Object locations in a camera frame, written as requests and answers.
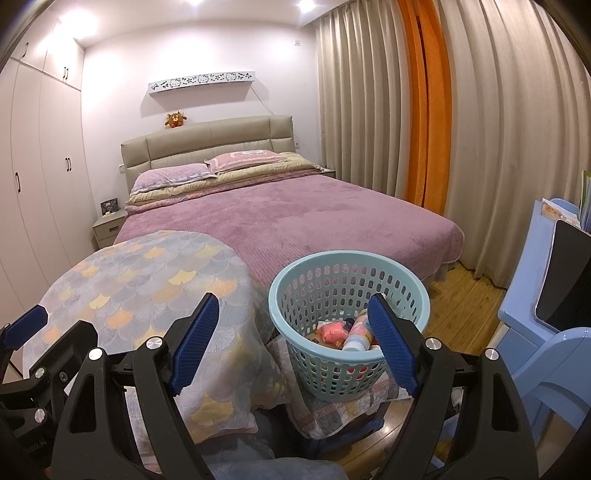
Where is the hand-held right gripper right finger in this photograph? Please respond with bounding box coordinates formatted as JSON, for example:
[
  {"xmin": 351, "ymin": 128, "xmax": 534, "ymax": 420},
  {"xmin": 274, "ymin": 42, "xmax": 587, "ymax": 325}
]
[{"xmin": 367, "ymin": 293, "xmax": 541, "ymax": 480}]

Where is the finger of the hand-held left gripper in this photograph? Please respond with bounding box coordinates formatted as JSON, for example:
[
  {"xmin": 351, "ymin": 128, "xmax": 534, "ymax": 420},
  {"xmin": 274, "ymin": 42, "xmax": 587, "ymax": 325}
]
[
  {"xmin": 0, "ymin": 305, "xmax": 49, "ymax": 370},
  {"xmin": 18, "ymin": 319, "xmax": 100, "ymax": 398}
]

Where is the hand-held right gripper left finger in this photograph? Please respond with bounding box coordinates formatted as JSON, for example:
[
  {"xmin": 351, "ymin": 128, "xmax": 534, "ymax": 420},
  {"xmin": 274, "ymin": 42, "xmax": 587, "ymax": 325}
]
[{"xmin": 51, "ymin": 292, "xmax": 221, "ymax": 480}]

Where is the light blue plastic basket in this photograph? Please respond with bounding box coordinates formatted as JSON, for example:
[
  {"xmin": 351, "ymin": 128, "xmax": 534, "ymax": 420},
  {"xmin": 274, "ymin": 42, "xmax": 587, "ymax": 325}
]
[{"xmin": 269, "ymin": 250, "xmax": 431, "ymax": 401}]

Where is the white pink plastic bottle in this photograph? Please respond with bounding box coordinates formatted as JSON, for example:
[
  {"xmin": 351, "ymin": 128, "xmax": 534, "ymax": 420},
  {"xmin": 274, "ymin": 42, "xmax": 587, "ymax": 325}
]
[{"xmin": 342, "ymin": 314, "xmax": 377, "ymax": 353}]

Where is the pink packet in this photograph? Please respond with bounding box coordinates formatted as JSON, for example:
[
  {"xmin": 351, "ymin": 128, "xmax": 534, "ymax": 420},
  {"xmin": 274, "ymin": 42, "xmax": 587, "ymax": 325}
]
[{"xmin": 318, "ymin": 320, "xmax": 350, "ymax": 345}]

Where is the scallop print table cloth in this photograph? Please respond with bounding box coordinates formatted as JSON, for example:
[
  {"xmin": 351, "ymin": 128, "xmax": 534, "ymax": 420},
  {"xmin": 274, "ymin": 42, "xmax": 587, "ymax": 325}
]
[{"xmin": 21, "ymin": 230, "xmax": 284, "ymax": 468}]

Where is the patchwork print stool cover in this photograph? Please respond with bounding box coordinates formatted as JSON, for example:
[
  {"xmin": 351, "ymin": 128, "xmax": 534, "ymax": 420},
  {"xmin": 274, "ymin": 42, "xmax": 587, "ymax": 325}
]
[{"xmin": 265, "ymin": 332, "xmax": 403, "ymax": 440}]

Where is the light blue desk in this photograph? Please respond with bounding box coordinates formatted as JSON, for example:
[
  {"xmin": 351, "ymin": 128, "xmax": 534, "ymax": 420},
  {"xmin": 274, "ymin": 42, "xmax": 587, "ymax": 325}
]
[{"xmin": 498, "ymin": 198, "xmax": 591, "ymax": 352}]

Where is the purple bed blanket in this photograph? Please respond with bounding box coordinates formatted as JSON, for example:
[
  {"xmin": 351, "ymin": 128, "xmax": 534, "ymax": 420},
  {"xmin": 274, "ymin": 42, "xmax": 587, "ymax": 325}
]
[{"xmin": 113, "ymin": 175, "xmax": 465, "ymax": 306}]

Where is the light blue chair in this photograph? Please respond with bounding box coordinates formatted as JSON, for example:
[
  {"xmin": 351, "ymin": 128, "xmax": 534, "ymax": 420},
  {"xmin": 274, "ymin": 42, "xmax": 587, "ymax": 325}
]
[{"xmin": 507, "ymin": 325, "xmax": 591, "ymax": 446}]

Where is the white wardrobe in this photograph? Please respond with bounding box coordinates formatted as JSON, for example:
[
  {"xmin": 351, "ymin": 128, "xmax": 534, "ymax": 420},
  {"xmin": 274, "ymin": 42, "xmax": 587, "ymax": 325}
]
[{"xmin": 0, "ymin": 18, "xmax": 100, "ymax": 326}]

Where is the purple pillow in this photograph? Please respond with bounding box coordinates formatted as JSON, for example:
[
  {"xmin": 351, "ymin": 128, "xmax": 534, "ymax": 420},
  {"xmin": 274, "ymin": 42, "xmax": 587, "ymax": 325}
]
[{"xmin": 130, "ymin": 164, "xmax": 218, "ymax": 195}]

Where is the beige folded quilt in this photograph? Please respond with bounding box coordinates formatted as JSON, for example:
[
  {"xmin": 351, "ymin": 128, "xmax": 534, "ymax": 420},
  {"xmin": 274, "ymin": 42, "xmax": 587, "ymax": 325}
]
[{"xmin": 126, "ymin": 154, "xmax": 324, "ymax": 209}]

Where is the black tablet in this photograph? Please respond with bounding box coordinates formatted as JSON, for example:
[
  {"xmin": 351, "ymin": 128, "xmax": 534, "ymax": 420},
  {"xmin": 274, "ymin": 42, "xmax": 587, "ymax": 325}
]
[{"xmin": 536, "ymin": 219, "xmax": 591, "ymax": 332}]

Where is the pink pillow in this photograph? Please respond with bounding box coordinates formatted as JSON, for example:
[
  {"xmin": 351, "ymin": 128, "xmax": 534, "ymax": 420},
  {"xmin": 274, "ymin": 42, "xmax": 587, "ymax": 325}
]
[{"xmin": 204, "ymin": 149, "xmax": 290, "ymax": 175}]

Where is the beige padded headboard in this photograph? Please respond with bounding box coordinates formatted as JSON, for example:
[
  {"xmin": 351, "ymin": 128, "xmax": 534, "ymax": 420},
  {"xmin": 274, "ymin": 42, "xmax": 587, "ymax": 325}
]
[{"xmin": 121, "ymin": 115, "xmax": 295, "ymax": 195}]

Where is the orange curtain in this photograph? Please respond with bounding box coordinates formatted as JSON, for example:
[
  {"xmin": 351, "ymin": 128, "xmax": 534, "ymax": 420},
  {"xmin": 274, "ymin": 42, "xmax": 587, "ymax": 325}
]
[{"xmin": 396, "ymin": 0, "xmax": 452, "ymax": 219}]

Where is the beige curtain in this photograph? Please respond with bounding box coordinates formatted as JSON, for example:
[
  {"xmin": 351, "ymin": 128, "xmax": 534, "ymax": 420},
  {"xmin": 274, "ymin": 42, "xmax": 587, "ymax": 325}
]
[
  {"xmin": 316, "ymin": 0, "xmax": 416, "ymax": 202},
  {"xmin": 436, "ymin": 0, "xmax": 591, "ymax": 291}
]

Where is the white cutout wall shelf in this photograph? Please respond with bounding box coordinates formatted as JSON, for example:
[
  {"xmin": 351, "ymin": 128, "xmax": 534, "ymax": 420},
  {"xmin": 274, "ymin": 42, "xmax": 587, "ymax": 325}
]
[{"xmin": 148, "ymin": 71, "xmax": 256, "ymax": 96}]

